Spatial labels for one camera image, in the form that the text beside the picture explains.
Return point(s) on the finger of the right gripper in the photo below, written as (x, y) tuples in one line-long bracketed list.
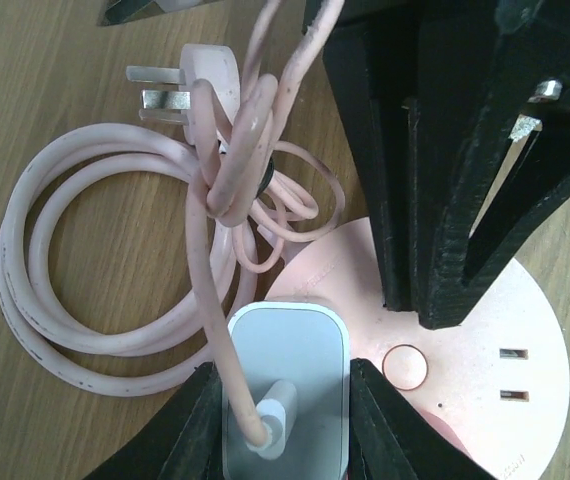
[(428, 180), (537, 185)]

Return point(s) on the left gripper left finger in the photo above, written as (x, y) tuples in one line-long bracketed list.
[(183, 440)]

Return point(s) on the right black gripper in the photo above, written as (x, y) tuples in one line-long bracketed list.
[(465, 59)]

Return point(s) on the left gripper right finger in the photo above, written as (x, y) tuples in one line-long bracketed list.
[(389, 439)]

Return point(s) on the round pink power strip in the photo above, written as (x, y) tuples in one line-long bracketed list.
[(496, 387)]

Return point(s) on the white usb charger plug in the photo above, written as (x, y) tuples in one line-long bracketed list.
[(296, 360)]

